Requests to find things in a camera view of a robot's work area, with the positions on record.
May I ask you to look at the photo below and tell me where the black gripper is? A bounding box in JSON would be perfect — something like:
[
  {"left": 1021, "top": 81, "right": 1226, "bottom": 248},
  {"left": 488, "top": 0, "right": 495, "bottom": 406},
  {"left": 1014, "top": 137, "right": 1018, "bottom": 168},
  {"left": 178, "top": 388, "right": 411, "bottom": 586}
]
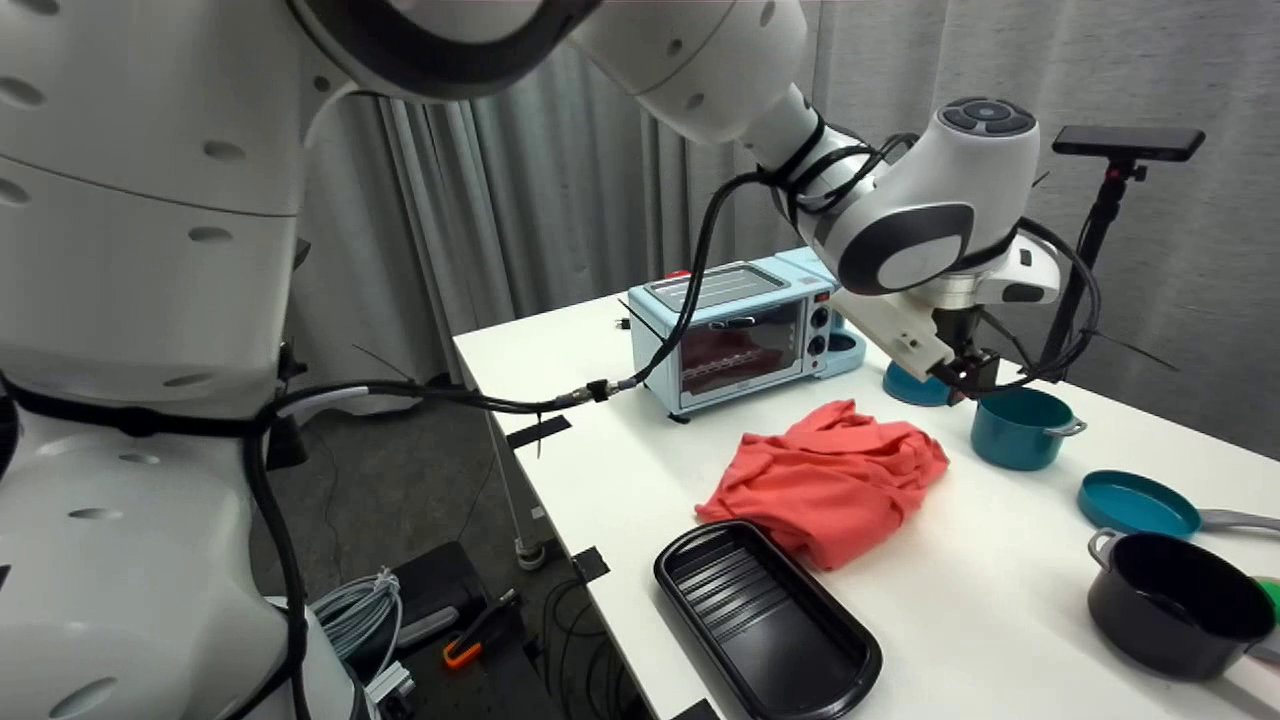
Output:
[{"left": 932, "top": 299, "right": 1009, "bottom": 402}]

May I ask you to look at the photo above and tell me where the red sweatshirt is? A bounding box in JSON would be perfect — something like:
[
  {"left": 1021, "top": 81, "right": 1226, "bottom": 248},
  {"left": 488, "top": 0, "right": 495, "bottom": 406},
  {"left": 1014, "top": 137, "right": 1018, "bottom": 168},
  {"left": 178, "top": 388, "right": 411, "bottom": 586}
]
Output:
[{"left": 692, "top": 398, "right": 958, "bottom": 575}]

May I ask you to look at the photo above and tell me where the teal toy pot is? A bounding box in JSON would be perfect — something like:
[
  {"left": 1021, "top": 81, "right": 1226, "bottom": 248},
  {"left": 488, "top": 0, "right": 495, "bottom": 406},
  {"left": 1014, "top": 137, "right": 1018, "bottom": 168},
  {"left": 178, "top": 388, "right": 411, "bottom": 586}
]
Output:
[{"left": 968, "top": 383, "right": 1092, "bottom": 471}]

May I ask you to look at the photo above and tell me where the light blue toaster oven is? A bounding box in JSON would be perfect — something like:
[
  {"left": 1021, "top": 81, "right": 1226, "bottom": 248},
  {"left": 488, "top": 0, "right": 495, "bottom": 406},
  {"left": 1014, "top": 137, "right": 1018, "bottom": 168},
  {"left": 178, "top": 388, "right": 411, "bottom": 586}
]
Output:
[{"left": 622, "top": 243, "right": 872, "bottom": 423}]

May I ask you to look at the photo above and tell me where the black toy pot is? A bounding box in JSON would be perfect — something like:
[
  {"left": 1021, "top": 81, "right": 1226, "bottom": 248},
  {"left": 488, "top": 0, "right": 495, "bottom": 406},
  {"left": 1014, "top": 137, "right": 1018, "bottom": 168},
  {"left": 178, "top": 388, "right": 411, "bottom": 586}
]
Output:
[{"left": 1086, "top": 529, "right": 1280, "bottom": 683}]

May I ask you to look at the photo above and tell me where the black ridged grill tray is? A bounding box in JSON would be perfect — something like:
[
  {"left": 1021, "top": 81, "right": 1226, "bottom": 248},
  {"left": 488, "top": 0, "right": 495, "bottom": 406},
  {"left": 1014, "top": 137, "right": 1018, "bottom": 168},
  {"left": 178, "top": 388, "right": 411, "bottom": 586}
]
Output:
[{"left": 654, "top": 519, "right": 887, "bottom": 720}]

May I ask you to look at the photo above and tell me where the small black tape piece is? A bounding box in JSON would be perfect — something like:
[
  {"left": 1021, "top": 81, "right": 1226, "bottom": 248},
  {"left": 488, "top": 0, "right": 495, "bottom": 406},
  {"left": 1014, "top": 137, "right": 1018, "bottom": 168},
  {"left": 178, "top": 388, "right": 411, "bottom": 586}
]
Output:
[{"left": 569, "top": 543, "right": 617, "bottom": 587}]

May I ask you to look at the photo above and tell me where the long black tape strip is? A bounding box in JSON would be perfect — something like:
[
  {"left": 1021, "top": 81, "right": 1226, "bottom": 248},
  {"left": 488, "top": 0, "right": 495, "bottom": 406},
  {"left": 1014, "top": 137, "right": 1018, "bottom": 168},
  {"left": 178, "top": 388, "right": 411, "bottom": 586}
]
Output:
[{"left": 506, "top": 413, "right": 578, "bottom": 453}]

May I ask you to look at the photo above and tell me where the black floor box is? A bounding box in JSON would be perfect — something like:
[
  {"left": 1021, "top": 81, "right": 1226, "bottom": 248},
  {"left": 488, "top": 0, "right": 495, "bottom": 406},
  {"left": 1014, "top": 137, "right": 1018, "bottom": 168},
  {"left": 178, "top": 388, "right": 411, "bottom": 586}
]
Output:
[{"left": 384, "top": 537, "right": 506, "bottom": 658}]

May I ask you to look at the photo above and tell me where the black camera tripod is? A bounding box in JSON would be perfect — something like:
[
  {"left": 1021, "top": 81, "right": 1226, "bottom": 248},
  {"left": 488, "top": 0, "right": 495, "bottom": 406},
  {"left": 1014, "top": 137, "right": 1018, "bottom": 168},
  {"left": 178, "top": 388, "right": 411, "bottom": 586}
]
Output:
[{"left": 1033, "top": 156, "right": 1152, "bottom": 383}]

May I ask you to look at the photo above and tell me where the black stereo camera bar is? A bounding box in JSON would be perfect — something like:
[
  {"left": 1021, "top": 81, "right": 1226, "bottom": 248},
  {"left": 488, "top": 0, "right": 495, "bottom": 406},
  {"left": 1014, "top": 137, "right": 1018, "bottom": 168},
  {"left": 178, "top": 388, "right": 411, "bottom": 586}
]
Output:
[{"left": 1048, "top": 124, "right": 1210, "bottom": 168}]

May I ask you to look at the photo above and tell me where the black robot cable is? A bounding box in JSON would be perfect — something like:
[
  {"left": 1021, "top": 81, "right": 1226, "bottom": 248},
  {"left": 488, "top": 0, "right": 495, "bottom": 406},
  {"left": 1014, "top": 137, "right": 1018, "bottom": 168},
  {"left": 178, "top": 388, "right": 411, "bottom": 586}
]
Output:
[{"left": 0, "top": 124, "right": 1111, "bottom": 720}]

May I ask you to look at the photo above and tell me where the orange handled tool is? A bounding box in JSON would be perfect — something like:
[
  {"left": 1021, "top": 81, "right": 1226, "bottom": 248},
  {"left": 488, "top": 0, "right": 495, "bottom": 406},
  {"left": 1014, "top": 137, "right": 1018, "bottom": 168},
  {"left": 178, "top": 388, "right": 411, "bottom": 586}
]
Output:
[{"left": 438, "top": 586, "right": 525, "bottom": 674}]

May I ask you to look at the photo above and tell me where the light blue cable bundle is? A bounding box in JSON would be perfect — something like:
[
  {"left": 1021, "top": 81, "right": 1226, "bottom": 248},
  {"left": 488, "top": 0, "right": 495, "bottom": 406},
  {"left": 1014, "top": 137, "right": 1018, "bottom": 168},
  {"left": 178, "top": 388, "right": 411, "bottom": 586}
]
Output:
[{"left": 310, "top": 568, "right": 411, "bottom": 711}]

